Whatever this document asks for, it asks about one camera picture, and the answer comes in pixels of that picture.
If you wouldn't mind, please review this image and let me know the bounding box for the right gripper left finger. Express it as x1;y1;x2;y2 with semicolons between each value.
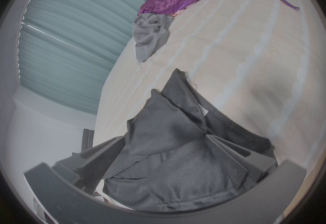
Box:
52;136;125;191

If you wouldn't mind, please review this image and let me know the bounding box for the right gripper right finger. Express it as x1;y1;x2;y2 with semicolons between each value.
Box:
206;135;277;191

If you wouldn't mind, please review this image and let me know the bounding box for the black T-shirt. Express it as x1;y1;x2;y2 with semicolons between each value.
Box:
102;68;277;212

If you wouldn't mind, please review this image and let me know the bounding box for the bed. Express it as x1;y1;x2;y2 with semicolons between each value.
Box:
93;0;326;193

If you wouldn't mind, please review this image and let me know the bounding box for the black chest of drawers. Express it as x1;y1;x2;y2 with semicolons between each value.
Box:
72;129;95;155

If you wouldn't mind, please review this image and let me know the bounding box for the blue-green curtain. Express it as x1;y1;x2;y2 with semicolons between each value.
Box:
22;0;166;66
18;25;114;116

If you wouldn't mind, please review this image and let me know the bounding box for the grey garment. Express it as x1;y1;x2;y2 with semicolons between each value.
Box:
132;13;175;63

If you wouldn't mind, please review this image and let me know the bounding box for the pink garment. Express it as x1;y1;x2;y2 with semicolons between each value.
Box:
171;8;189;17

